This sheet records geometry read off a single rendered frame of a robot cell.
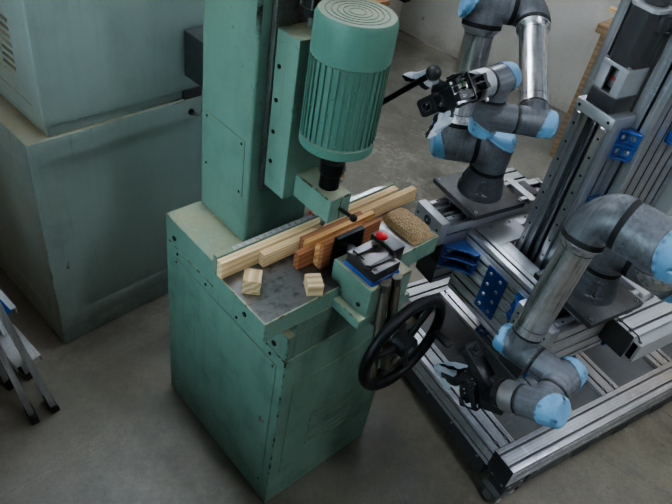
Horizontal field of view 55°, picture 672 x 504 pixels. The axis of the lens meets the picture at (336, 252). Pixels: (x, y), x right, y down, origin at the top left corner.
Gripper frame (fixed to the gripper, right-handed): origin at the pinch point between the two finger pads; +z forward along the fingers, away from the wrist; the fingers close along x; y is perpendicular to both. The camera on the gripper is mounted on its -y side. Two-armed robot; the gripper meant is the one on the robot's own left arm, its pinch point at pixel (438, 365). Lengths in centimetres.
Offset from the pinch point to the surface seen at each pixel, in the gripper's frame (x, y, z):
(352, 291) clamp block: -16.7, -26.6, 7.4
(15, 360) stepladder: -76, -10, 108
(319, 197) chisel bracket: -13, -48, 17
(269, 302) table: -34.6, -29.8, 16.0
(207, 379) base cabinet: -32, 9, 71
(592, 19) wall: 310, -63, 122
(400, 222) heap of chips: 12.0, -33.5, 17.2
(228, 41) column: -21, -88, 29
